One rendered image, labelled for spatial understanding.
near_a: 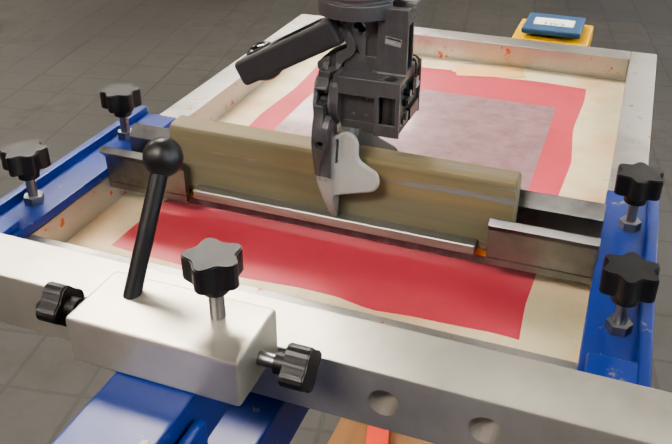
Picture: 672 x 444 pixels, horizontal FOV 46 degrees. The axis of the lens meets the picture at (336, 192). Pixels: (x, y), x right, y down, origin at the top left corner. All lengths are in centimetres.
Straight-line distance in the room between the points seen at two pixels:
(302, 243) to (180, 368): 33
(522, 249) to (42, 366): 167
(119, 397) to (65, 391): 161
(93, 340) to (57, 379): 164
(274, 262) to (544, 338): 26
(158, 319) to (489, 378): 22
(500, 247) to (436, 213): 7
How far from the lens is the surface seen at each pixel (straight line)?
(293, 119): 108
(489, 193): 73
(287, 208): 79
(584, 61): 128
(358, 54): 71
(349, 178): 74
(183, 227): 85
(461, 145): 102
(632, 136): 101
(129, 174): 87
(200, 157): 83
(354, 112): 72
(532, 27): 145
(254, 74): 75
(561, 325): 73
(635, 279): 62
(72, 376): 217
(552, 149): 103
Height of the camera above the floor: 140
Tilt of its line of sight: 29 degrees down
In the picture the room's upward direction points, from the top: straight up
